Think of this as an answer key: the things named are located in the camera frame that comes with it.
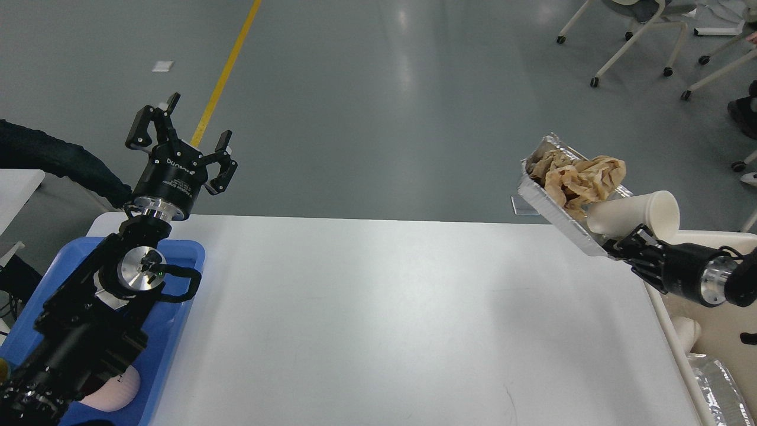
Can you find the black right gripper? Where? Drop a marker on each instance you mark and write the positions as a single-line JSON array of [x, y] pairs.
[[691, 271]]

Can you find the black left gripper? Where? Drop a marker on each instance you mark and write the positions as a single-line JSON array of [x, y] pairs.
[[176, 171]]

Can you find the white paper cup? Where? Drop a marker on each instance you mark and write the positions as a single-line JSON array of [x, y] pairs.
[[617, 218]]

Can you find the brown paper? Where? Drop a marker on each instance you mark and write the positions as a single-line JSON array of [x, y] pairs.
[[574, 184]]

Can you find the aluminium foil tray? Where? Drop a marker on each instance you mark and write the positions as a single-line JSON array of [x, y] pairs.
[[576, 231]]

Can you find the pink plastic mug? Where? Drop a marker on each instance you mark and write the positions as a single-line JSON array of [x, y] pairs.
[[116, 393]]

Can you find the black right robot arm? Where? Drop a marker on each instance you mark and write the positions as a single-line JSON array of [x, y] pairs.
[[741, 287]]

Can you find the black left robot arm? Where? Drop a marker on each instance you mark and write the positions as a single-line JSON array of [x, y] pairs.
[[92, 326]]

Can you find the white cup inside bin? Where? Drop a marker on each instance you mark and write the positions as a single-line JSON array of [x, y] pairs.
[[688, 332]]

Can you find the cream plastic bin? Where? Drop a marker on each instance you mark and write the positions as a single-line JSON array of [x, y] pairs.
[[720, 338]]

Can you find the white sneaker with stripes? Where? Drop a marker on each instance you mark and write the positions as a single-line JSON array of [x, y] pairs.
[[749, 179]]

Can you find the clear floor plate left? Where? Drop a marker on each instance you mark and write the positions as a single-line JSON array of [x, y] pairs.
[[523, 208]]

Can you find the person in beige sweater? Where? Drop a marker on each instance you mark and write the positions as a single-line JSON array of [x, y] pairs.
[[25, 148]]

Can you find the small white side table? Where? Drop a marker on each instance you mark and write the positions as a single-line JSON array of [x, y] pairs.
[[17, 186]]

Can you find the blue plastic tray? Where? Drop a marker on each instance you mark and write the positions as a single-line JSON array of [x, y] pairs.
[[163, 326]]

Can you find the foil tray inside bin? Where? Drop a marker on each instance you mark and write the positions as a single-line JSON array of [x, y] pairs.
[[720, 391]]

